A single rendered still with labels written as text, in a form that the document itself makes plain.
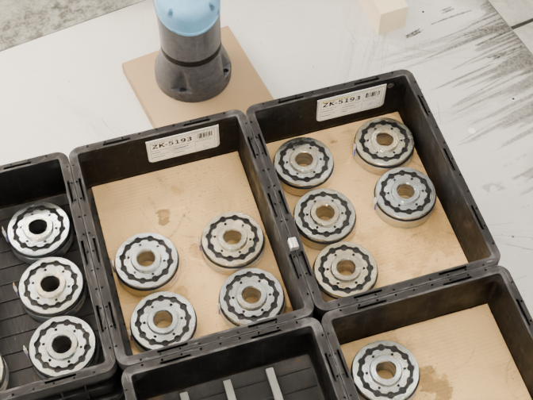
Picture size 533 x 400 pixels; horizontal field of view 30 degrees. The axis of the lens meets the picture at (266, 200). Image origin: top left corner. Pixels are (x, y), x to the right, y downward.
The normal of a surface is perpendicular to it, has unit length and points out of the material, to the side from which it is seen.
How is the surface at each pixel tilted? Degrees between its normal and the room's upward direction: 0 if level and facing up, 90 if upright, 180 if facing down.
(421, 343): 0
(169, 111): 1
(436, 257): 0
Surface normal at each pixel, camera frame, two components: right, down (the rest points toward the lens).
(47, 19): 0.00, -0.53
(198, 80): 0.20, 0.62
